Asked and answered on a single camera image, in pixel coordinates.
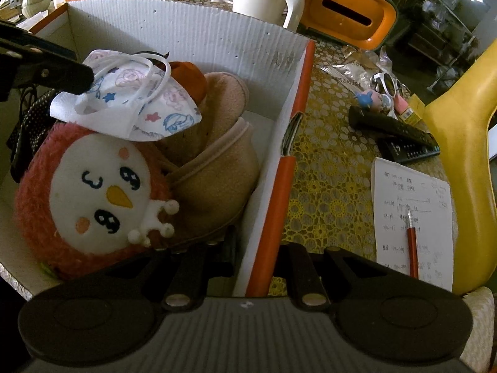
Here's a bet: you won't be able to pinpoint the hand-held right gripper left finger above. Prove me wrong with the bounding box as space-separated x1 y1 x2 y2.
87 226 238 313

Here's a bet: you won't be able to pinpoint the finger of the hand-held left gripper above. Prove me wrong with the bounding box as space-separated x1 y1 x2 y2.
0 21 94 102

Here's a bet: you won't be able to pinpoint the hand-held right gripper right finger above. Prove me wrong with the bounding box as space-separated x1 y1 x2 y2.
274 242 406 312

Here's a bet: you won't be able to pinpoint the beige fleece slipper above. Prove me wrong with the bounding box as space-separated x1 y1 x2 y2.
155 118 260 249
155 72 251 164

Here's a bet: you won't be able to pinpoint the white printed face mask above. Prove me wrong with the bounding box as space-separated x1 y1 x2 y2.
50 48 203 142

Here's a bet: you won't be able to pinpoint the white orange cardboard box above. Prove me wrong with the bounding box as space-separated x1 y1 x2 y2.
0 0 316 300

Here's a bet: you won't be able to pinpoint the black dotted cloth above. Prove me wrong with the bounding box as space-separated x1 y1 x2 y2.
8 87 63 183

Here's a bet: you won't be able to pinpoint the round white bowl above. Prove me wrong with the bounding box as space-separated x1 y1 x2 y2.
21 0 53 17

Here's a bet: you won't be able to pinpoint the yellow lace tablecloth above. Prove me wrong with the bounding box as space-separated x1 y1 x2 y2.
0 39 455 300

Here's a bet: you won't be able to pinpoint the white handwritten paper sheet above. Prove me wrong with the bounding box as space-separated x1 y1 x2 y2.
370 156 454 292

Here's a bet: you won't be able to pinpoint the red pen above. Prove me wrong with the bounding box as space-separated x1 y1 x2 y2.
404 205 420 279

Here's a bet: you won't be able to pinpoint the pink plush bird toy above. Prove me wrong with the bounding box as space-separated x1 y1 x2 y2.
13 120 180 280

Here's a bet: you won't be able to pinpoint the orange cloth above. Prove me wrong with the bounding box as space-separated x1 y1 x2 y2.
169 60 207 104

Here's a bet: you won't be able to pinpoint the short black remote control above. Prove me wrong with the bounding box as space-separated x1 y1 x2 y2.
376 136 441 164

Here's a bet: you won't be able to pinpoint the long black remote control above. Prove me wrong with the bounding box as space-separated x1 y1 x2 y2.
347 105 441 148

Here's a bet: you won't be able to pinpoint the small blue pink figurine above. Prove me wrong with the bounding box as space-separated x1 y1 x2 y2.
355 89 393 111

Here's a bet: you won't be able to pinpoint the small yellow box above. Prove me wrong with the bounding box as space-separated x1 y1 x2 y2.
402 97 426 125

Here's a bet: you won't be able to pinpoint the clear plastic wrapper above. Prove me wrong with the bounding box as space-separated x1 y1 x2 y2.
319 47 389 90

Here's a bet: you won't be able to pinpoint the white sunglasses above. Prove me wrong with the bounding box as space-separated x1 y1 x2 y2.
371 72 404 99

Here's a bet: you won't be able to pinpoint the white lace seat cushion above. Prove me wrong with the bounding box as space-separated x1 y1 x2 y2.
458 287 495 373

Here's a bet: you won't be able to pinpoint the yellow chair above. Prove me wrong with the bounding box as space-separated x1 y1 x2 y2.
422 39 497 295

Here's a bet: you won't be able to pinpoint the orange green tissue box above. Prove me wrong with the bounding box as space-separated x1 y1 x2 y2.
298 0 399 51

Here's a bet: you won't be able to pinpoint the dark glass cabinet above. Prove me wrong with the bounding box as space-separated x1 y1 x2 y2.
388 0 494 94

